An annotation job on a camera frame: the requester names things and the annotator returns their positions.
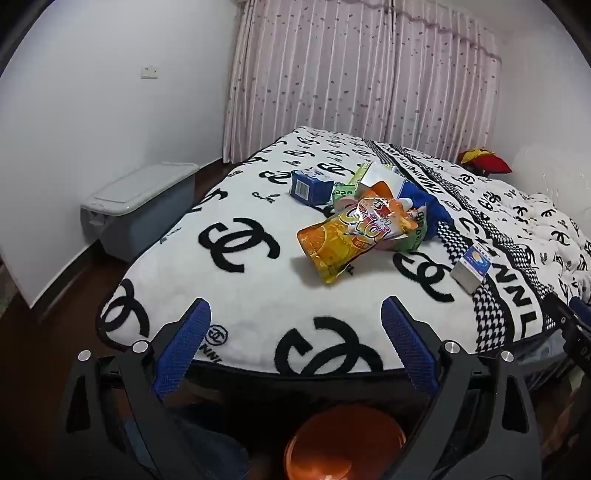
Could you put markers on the white and orange carton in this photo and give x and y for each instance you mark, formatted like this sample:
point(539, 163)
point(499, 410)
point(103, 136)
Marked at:
point(381, 177)

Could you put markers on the blue snack pouch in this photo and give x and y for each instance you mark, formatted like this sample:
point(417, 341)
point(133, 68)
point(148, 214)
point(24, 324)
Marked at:
point(431, 214)

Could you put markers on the pale green printed packet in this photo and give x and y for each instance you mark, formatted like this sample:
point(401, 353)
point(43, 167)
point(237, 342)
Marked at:
point(413, 233)

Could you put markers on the white wall socket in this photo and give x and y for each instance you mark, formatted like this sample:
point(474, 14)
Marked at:
point(148, 72)

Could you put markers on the orange fruit print snack bag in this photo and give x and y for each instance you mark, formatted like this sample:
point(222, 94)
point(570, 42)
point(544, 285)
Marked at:
point(351, 235)

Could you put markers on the black and white printed blanket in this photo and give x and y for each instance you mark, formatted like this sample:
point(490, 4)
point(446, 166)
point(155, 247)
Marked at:
point(249, 277)

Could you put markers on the blue and white cookie box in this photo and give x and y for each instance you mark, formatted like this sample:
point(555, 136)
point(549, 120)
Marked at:
point(307, 187)

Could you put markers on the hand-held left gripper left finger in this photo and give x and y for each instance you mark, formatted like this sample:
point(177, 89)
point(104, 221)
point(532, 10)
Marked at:
point(184, 341)

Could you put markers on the orange plastic basin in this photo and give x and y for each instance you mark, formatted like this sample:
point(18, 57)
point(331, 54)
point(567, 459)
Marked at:
point(341, 443)

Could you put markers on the small white blue-label box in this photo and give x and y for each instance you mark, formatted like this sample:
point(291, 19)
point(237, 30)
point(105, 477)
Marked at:
point(471, 270)

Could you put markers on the dark grey bed sheet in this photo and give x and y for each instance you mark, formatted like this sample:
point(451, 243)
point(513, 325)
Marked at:
point(323, 385)

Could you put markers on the pink patterned curtain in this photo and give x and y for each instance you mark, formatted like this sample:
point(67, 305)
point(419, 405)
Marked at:
point(351, 74)

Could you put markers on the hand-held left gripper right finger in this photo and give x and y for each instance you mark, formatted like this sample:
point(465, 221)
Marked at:
point(406, 341)

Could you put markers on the grey lidded storage box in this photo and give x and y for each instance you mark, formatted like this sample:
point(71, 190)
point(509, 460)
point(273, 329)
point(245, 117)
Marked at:
point(138, 207)

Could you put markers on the person's left jeans leg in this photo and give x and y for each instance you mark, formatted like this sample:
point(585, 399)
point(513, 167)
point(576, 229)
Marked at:
point(217, 454)

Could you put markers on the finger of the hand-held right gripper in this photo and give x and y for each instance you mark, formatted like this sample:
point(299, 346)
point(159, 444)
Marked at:
point(581, 308)
point(561, 318)

